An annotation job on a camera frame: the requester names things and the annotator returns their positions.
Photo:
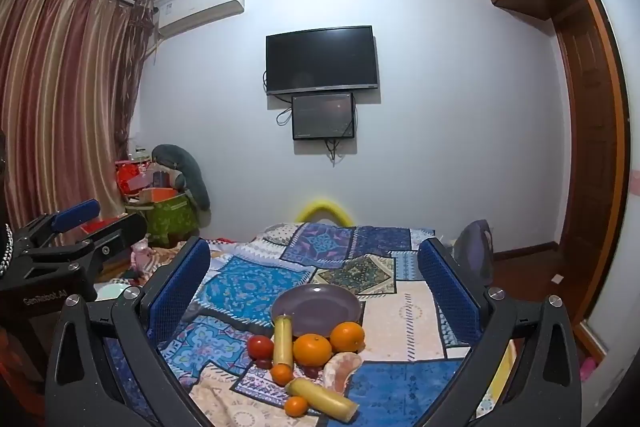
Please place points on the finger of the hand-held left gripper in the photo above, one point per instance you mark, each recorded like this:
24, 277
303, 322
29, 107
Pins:
75, 213
120, 229

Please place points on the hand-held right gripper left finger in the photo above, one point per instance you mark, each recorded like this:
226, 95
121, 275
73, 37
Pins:
180, 287

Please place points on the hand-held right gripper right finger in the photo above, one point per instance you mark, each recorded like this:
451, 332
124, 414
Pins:
447, 292

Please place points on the red tomato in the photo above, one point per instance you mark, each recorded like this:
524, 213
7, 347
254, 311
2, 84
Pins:
260, 346

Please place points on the large orange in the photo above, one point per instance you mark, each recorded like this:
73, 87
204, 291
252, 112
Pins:
347, 337
312, 349

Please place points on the yellow corn cob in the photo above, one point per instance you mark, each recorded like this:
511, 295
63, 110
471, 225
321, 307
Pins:
282, 339
322, 399

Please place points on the purple plate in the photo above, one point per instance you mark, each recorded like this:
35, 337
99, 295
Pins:
316, 307

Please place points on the pomelo piece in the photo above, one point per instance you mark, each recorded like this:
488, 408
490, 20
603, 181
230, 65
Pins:
340, 369

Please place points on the small tangerine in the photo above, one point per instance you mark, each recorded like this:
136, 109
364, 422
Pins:
281, 374
296, 405

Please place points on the flat red box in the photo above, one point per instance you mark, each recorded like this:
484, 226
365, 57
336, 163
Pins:
105, 225

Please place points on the pink toy figure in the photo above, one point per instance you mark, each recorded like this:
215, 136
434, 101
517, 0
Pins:
141, 255

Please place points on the green patterned storage box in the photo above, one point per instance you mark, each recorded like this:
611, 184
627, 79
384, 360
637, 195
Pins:
167, 219

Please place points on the dark chair back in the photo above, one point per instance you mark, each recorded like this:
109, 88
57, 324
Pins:
477, 249

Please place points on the orange box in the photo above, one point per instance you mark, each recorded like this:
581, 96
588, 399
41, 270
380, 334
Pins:
159, 194

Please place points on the red gift box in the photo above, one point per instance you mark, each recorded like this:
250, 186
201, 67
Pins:
129, 177

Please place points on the patchwork printed blanket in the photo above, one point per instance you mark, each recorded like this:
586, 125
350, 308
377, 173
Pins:
400, 327

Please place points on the pale green bowl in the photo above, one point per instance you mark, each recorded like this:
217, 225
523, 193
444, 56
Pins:
112, 292

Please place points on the grey plush pillow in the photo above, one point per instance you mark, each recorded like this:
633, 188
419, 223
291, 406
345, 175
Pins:
185, 169

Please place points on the striped curtain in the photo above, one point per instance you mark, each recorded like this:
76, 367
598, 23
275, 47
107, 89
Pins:
60, 107

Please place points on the small red date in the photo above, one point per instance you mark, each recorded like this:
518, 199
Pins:
311, 371
262, 363

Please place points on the yellow curved foam tube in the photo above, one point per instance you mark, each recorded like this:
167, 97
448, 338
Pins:
322, 207

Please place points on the white air conditioner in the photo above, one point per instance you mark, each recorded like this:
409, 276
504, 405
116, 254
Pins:
200, 7

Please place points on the wooden wardrobe frame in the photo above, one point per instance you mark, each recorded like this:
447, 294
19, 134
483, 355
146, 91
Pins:
595, 157

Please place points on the small black wall monitor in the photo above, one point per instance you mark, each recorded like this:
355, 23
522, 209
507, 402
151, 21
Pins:
323, 116

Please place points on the large black wall television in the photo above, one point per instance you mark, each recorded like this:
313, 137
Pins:
320, 59

